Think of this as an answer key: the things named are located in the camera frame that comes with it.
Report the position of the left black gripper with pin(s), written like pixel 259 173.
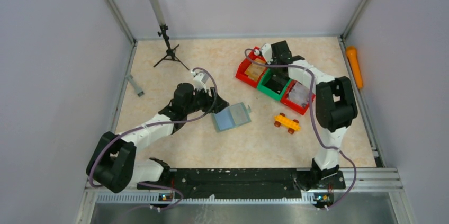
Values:
pixel 210 99

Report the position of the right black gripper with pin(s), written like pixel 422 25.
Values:
pixel 278 76

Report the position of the green card holder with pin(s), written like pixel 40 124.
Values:
pixel 231 117

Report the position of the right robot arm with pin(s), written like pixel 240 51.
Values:
pixel 334 109

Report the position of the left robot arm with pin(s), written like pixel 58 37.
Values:
pixel 112 162

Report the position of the black item in green bin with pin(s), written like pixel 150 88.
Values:
pixel 276 84

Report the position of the green bin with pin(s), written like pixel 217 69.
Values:
pixel 261 86

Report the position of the clear plastic bags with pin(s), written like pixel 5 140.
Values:
pixel 299 95

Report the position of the near red bin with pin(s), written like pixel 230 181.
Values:
pixel 291 105

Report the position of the red bin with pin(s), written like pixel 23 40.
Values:
pixel 242 67
pixel 291 105

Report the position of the wooden blocks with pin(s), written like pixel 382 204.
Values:
pixel 255 71

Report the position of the far red bin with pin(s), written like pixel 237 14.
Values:
pixel 242 67

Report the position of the yellow toy car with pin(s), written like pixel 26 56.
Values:
pixel 281 120

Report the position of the orange flashlight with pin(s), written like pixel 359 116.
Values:
pixel 351 54

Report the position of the small grey tool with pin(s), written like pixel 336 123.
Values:
pixel 137 89

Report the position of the black tripod with grey tube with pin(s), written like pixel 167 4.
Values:
pixel 171 51

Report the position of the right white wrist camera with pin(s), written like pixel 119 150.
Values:
pixel 266 52

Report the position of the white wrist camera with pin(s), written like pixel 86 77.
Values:
pixel 199 80
pixel 266 52

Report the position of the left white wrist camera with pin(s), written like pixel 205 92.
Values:
pixel 199 80

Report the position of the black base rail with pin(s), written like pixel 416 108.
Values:
pixel 247 183

